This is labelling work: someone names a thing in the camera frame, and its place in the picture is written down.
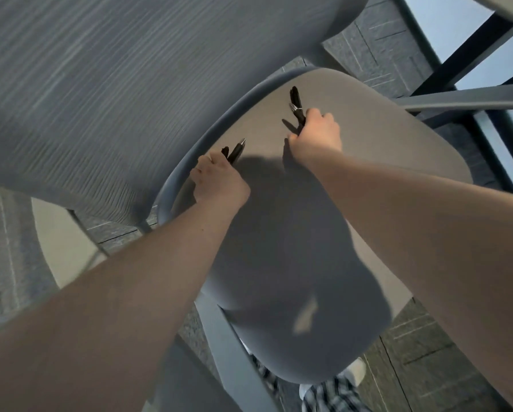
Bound person's right hand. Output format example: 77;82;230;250
285;108;343;168

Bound person's left hand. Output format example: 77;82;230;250
189;149;252;211

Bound black ballpoint pen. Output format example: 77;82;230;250
289;103;307;130
227;138;247;164

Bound grey office chair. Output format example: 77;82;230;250
0;0;513;412

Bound person's right forearm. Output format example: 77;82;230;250
312;149;513;412

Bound person's left forearm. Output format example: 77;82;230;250
0;197;240;412

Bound white shoe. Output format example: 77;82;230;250
342;357;367;387

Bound plaid trousers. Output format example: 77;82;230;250
252;355;373;412

